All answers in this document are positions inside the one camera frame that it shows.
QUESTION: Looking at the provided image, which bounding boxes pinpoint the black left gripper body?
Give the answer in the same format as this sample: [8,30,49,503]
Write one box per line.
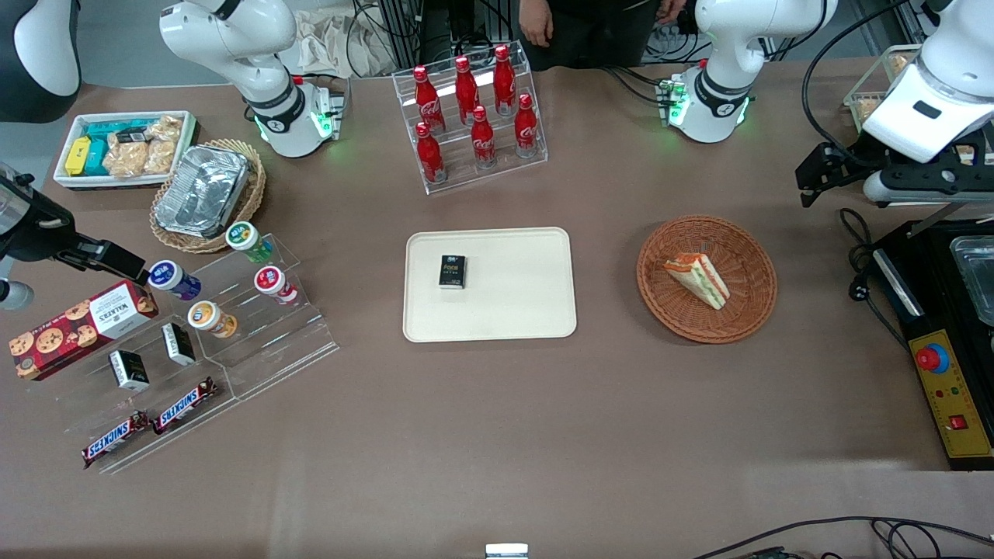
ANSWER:
[796,124,994,207]

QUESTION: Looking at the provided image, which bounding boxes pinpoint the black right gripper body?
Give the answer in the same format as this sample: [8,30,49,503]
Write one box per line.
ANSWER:
[0,163,106,269]

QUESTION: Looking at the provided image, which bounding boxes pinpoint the triangle sandwich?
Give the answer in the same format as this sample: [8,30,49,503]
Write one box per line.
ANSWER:
[662,252,732,311]

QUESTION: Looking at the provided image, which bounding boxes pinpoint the aluminium foil tray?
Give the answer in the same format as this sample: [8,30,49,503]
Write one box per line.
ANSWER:
[154,144,251,239]

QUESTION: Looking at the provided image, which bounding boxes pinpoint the round brown wicker basket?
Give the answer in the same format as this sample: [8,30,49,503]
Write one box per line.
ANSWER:
[636,215,778,344]

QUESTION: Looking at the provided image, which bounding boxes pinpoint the oval light wicker basket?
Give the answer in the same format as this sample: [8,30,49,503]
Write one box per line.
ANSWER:
[150,138,267,255]

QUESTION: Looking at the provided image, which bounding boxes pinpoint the steel tray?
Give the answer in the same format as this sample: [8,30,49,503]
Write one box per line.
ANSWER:
[949,235,994,327]

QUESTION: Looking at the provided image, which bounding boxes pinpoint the cream plastic tray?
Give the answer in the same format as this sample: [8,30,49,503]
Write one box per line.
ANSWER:
[402,227,578,343]

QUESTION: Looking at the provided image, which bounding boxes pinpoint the person right hand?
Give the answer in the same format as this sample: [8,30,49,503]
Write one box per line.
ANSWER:
[519,0,554,48]

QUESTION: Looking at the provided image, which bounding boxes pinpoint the blue lid cup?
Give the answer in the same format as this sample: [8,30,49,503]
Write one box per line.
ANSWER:
[148,260,203,302]

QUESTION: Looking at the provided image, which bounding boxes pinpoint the white plastic crate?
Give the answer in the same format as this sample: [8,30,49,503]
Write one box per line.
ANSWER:
[53,110,200,191]

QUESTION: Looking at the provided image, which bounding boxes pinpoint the red walkers cookie box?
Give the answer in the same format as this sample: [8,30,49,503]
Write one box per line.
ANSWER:
[9,279,159,381]

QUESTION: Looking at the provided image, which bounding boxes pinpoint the yellow small box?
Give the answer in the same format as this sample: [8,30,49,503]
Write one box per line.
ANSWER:
[64,137,93,177]

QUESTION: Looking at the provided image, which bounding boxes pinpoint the small black white box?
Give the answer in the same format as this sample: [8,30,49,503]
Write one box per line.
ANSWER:
[109,349,150,392]
[161,322,196,366]

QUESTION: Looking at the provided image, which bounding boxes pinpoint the orange lid cup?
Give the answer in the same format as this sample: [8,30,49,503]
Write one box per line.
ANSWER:
[187,300,238,339]

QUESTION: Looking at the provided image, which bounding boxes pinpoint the beige snack pack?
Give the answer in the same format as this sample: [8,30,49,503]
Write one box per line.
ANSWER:
[103,132,153,179]
[144,116,184,175]

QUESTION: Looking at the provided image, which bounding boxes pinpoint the grey metal bar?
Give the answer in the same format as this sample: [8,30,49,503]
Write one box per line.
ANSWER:
[907,203,961,238]

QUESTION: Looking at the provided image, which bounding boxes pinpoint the green lid cup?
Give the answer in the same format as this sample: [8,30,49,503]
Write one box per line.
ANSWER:
[225,221,274,264]

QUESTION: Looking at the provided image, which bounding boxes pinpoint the red lid cup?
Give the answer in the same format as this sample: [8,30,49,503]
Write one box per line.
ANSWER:
[254,266,299,305]

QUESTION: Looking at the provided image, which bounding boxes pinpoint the snickers chocolate bar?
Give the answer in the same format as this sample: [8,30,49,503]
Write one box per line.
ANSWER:
[82,410,151,470]
[152,377,218,436]

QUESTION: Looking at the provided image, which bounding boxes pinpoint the clear acrylic stepped stand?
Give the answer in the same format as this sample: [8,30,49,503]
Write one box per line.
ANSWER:
[58,233,340,476]

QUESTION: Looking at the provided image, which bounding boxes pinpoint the red emergency stop button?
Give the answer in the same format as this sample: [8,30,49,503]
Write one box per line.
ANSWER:
[915,343,951,376]

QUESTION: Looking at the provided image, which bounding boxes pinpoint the person in dark clothes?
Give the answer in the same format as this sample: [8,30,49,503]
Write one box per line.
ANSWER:
[519,0,689,72]

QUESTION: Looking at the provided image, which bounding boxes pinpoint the black yellow control box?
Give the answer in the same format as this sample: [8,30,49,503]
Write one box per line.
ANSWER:
[870,220,994,472]

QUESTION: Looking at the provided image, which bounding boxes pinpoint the red cola bottle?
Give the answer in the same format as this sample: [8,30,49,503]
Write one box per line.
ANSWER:
[412,65,446,133]
[471,106,497,168]
[415,122,448,185]
[454,56,481,125]
[513,94,540,158]
[494,44,518,116]

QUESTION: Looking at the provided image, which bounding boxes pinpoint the beige cloth bag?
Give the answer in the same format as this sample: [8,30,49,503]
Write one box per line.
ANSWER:
[294,8,398,78]

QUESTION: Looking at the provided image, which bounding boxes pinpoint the clear acrylic bottle rack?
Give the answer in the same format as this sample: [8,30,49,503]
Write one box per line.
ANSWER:
[392,40,549,195]

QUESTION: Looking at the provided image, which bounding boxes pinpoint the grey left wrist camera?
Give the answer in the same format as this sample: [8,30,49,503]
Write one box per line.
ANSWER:
[864,167,994,207]

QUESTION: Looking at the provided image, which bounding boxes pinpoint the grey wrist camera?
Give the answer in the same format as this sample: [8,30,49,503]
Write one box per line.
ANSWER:
[864,167,994,207]
[0,279,36,311]

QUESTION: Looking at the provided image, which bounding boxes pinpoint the white wire shelf rack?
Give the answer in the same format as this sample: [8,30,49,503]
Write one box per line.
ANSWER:
[844,44,994,167]

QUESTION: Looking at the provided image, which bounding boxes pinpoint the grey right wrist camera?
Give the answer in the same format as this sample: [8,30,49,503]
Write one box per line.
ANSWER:
[0,279,36,311]

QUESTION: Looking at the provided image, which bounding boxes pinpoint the black power cable with plug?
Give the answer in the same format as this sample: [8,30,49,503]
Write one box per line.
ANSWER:
[839,207,911,352]

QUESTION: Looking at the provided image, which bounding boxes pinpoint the black base cables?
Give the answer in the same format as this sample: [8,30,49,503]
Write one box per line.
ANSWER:
[600,65,670,106]

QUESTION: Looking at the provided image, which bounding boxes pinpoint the black floor cable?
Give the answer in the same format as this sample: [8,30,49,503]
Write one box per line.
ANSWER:
[691,516,994,559]

